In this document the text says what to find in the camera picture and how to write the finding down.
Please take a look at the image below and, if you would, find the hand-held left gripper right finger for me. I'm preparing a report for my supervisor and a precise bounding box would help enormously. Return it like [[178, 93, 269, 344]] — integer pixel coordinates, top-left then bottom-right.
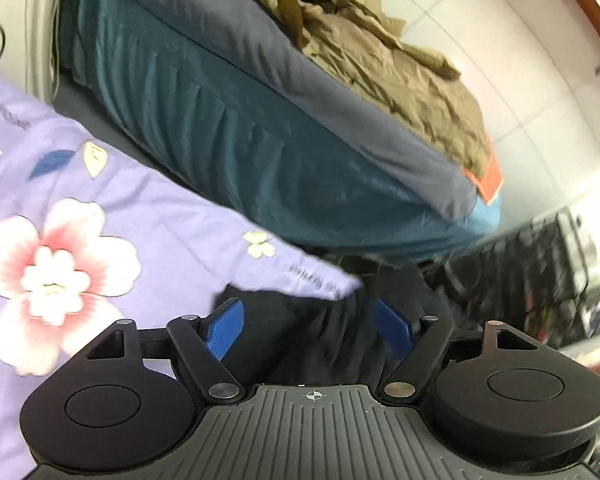
[[374, 298, 536, 402]]

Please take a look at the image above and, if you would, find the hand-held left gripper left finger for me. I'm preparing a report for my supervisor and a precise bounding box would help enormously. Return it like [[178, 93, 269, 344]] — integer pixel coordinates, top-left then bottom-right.
[[85, 298, 245, 404]]

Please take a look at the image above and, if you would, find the black quilted hooded jacket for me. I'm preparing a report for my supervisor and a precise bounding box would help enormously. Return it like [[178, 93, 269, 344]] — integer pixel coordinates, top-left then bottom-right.
[[212, 255, 461, 392]]

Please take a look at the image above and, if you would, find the purple floral bed sheet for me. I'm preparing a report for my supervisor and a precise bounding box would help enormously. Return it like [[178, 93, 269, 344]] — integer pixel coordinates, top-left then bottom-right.
[[0, 67, 366, 461]]

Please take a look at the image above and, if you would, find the orange cloth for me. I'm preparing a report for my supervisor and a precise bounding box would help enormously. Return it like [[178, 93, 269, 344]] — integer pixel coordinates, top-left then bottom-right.
[[461, 137, 504, 206]]

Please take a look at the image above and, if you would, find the bed with blue grey sheets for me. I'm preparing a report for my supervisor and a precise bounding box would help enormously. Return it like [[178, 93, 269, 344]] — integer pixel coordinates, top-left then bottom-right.
[[55, 0, 503, 264]]

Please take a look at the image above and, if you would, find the olive green jacket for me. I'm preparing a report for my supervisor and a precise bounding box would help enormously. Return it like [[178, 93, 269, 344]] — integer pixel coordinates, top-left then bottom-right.
[[234, 0, 496, 189]]

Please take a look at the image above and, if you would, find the black wire rack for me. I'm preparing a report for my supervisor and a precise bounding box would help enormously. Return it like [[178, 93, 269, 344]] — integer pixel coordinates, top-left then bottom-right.
[[430, 210, 600, 352]]

